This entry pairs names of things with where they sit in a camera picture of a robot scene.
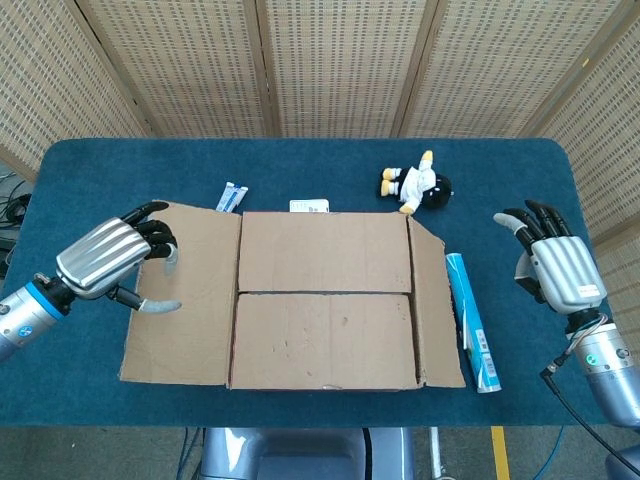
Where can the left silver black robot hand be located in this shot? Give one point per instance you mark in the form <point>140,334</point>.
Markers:
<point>100,260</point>

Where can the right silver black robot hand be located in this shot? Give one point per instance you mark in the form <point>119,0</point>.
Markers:
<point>565,270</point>

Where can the red cardboard shipping box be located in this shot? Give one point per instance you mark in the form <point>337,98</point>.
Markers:
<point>320,300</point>

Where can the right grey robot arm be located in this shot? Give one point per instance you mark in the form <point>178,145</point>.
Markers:
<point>610,375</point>

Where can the blue table cloth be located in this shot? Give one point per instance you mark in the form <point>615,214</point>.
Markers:
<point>125,170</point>

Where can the long light blue carton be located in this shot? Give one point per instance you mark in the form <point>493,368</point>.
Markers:
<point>472,325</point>

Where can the white blue toothpaste tube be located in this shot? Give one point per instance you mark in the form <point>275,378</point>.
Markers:
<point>232,196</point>

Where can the plush doll in white coat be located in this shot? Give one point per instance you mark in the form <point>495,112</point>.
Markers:
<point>417,182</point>

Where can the yellow floor tape strip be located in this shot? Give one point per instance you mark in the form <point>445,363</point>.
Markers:
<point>500,452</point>

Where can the small white card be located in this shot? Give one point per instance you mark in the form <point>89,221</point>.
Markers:
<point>309,205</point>

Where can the white metal pole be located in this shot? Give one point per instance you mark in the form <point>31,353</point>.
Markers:
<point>436,450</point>

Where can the grey robot torso base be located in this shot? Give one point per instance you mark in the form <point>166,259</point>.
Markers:
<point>300,455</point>

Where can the woven bamboo folding screen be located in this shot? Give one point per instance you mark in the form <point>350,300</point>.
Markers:
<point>340,65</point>

